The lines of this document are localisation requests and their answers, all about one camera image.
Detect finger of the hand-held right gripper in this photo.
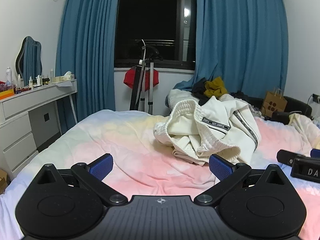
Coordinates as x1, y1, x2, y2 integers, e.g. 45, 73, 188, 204
276, 149, 320, 167

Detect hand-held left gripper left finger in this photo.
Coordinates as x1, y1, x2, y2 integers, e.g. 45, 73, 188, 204
34, 153, 128, 205

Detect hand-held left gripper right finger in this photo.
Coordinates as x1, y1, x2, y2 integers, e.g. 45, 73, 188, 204
194, 154, 288, 205

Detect cream pants with striped tape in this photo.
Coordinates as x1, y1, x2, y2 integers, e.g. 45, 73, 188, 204
153, 95, 262, 167

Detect pile of dark clothes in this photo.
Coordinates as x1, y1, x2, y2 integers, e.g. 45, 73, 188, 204
229, 91, 263, 117

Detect silver clothes stand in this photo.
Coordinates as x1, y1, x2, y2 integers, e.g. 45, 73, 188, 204
129, 39, 163, 112

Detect pale yellow cloth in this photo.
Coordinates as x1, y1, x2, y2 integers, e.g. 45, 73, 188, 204
287, 112, 320, 151

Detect pastel bed blanket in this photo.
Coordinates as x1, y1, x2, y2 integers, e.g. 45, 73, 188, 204
0, 109, 320, 240

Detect black chair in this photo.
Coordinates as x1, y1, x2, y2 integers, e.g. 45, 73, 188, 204
271, 95, 313, 126

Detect brown paper bag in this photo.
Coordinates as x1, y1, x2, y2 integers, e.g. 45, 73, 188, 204
261, 88, 288, 117

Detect mustard cloth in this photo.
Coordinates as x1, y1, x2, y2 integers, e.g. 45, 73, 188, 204
204, 77, 228, 99

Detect white quilt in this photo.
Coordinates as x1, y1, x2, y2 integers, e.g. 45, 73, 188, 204
165, 89, 200, 108

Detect dark cloth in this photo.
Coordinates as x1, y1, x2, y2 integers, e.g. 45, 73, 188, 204
192, 78, 213, 99

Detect red cloth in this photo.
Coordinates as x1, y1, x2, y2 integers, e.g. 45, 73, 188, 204
123, 67, 160, 89

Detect white dressing table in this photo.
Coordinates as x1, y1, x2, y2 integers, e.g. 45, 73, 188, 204
0, 79, 77, 173

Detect tissue box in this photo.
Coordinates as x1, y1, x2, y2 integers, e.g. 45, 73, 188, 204
51, 71, 75, 84

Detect cardboard box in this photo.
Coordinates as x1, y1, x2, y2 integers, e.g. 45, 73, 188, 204
0, 169, 9, 194

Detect blue curtain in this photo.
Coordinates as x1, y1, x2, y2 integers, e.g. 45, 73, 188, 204
172, 0, 289, 100
55, 0, 122, 135

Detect wavy black-framed mirror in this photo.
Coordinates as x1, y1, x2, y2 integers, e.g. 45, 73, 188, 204
15, 36, 43, 81

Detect dark window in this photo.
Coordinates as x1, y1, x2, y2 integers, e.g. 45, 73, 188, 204
114, 0, 198, 70

